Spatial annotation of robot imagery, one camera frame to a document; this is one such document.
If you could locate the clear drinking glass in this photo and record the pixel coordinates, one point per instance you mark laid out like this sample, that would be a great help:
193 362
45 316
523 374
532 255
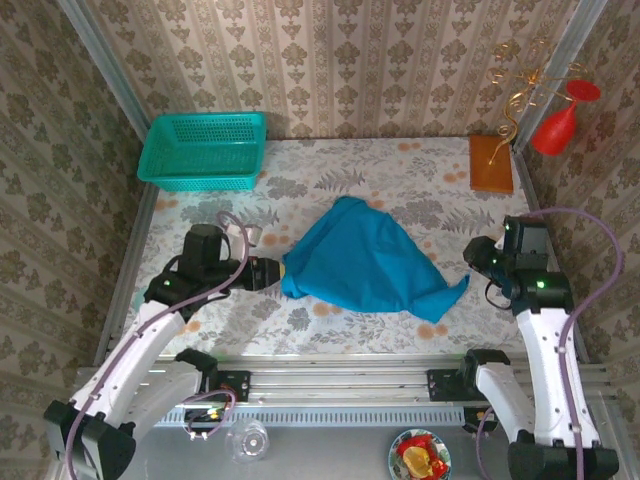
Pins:
247 442

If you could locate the aluminium rail frame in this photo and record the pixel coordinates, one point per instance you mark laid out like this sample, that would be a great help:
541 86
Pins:
325 385

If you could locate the aluminium corner post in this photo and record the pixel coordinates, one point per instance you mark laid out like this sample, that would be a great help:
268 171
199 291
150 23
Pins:
562 65
106 65

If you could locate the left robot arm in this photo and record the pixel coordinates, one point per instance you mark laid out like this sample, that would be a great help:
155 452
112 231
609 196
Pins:
125 350

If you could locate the floral tablecloth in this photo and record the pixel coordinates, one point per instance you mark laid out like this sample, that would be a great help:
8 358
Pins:
350 340

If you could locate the teal plastic basket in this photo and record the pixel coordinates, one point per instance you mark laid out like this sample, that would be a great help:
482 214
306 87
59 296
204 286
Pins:
200 150

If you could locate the blue t-shirt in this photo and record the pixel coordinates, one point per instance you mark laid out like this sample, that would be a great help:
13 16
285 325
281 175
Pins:
360 260

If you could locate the red wine glass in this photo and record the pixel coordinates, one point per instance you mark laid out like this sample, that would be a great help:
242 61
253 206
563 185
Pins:
552 132

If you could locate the brown wooden base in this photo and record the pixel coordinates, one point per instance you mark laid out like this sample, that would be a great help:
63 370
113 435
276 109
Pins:
492 175

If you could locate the plate with food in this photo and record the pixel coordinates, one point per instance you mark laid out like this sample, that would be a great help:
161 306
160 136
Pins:
420 457

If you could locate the pale green drinking glass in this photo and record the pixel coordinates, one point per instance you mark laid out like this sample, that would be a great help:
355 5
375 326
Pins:
140 300

